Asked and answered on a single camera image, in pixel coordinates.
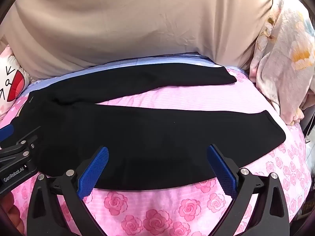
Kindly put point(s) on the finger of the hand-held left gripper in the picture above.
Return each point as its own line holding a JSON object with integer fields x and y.
{"x": 7, "y": 129}
{"x": 24, "y": 145}

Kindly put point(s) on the pink rose-print bedsheet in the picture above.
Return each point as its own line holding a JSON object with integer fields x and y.
{"x": 172, "y": 213}

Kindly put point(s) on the black pants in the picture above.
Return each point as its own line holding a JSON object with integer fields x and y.
{"x": 147, "y": 140}

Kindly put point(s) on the pale floral fleece blanket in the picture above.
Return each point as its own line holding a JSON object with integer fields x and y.
{"x": 283, "y": 66}

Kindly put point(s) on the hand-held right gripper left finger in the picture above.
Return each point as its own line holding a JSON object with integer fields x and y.
{"x": 94, "y": 172}

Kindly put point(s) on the beige cloth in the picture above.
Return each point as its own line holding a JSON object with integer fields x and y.
{"x": 123, "y": 17}

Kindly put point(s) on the white cartoon-print pillow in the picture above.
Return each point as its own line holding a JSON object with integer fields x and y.
{"x": 9, "y": 78}

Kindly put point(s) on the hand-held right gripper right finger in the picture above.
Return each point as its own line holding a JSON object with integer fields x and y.
{"x": 221, "y": 172}

